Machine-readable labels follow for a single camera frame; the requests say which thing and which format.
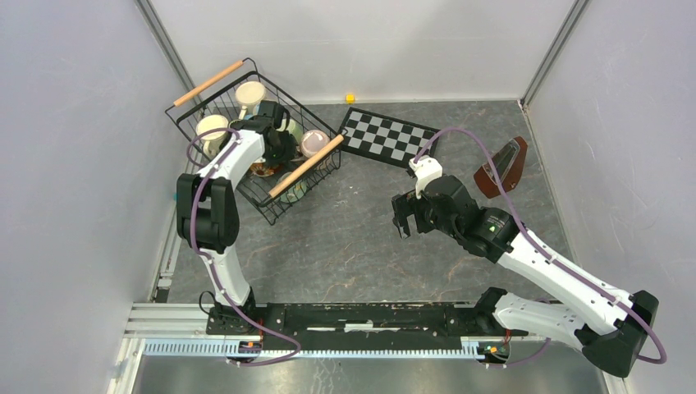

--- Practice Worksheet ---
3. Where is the pink iridescent mug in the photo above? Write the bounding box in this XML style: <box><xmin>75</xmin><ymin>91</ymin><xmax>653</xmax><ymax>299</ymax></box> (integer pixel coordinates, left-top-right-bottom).
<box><xmin>300</xmin><ymin>130</ymin><xmax>331</xmax><ymax>158</ymax></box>

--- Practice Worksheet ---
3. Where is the small green teacup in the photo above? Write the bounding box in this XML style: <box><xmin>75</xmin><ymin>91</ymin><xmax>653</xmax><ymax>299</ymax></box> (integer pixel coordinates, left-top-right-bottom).
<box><xmin>279</xmin><ymin>179</ymin><xmax>309</xmax><ymax>204</ymax></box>

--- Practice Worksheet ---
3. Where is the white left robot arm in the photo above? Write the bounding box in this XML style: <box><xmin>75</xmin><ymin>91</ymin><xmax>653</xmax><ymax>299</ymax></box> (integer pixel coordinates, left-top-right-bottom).
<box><xmin>176</xmin><ymin>100</ymin><xmax>296</xmax><ymax>335</ymax></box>

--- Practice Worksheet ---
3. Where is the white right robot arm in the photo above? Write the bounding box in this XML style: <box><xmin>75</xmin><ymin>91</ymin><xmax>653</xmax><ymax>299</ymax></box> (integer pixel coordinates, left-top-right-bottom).
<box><xmin>391</xmin><ymin>175</ymin><xmax>659</xmax><ymax>378</ymax></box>

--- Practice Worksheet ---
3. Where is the light green mug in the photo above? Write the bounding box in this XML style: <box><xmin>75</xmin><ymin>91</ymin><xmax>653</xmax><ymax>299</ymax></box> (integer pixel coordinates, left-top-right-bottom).
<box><xmin>277</xmin><ymin>118</ymin><xmax>304</xmax><ymax>144</ymax></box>

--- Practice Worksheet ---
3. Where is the red floral mug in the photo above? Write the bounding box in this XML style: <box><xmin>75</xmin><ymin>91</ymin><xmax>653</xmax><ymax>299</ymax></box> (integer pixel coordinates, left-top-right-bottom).
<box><xmin>250</xmin><ymin>158</ymin><xmax>283</xmax><ymax>177</ymax></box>

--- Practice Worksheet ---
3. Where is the cream mug rear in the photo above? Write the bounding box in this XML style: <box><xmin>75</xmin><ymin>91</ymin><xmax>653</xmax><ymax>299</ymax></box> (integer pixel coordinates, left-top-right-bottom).
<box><xmin>235</xmin><ymin>80</ymin><xmax>266</xmax><ymax>120</ymax></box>

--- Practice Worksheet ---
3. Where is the cream mug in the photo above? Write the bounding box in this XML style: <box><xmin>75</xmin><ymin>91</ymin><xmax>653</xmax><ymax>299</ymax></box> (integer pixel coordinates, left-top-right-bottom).
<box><xmin>195</xmin><ymin>114</ymin><xmax>229</xmax><ymax>158</ymax></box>
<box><xmin>235</xmin><ymin>80</ymin><xmax>266</xmax><ymax>120</ymax></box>

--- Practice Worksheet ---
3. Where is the cream mug left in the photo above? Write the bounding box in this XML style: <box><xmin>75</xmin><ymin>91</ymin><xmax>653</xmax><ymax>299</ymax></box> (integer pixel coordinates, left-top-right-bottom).
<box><xmin>195</xmin><ymin>114</ymin><xmax>229</xmax><ymax>158</ymax></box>

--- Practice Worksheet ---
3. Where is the black white chessboard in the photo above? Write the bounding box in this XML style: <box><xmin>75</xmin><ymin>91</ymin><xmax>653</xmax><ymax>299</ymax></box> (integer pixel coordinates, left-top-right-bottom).
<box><xmin>341</xmin><ymin>108</ymin><xmax>437</xmax><ymax>169</ymax></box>

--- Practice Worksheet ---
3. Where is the brown wooden metronome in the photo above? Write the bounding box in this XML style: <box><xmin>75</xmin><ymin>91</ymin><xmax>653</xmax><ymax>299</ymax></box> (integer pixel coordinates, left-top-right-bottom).
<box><xmin>474</xmin><ymin>136</ymin><xmax>529</xmax><ymax>199</ymax></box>

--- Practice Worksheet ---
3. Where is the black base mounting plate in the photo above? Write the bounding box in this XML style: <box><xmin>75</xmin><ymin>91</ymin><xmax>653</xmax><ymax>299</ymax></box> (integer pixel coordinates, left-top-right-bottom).
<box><xmin>202</xmin><ymin>302</ymin><xmax>510</xmax><ymax>352</ymax></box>

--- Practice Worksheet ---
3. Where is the right wooden rack handle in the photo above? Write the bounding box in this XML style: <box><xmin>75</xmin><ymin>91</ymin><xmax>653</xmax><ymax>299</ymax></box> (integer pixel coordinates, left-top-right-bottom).
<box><xmin>268</xmin><ymin>135</ymin><xmax>344</xmax><ymax>199</ymax></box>

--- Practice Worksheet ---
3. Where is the wooden rack handle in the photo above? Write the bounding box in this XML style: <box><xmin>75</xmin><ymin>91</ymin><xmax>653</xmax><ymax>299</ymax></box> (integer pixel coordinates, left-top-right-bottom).
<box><xmin>172</xmin><ymin>60</ymin><xmax>244</xmax><ymax>107</ymax></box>
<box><xmin>268</xmin><ymin>135</ymin><xmax>344</xmax><ymax>199</ymax></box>

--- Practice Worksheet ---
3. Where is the black wire dish rack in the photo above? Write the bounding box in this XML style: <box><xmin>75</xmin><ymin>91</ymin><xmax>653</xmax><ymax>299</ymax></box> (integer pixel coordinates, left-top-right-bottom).
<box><xmin>165</xmin><ymin>57</ymin><xmax>341</xmax><ymax>225</ymax></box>

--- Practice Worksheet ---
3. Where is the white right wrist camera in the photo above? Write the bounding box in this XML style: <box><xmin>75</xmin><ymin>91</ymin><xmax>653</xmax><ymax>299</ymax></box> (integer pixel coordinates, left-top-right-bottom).
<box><xmin>408</xmin><ymin>155</ymin><xmax>443</xmax><ymax>199</ymax></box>

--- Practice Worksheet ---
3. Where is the left wooden rack handle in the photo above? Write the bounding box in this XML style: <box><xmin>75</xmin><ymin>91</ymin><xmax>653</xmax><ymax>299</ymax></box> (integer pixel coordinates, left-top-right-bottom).
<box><xmin>172</xmin><ymin>60</ymin><xmax>244</xmax><ymax>107</ymax></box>

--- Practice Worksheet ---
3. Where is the aluminium rail frame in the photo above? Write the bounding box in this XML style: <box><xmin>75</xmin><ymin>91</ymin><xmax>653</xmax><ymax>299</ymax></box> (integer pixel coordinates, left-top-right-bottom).
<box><xmin>106</xmin><ymin>206</ymin><xmax>618</xmax><ymax>394</ymax></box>

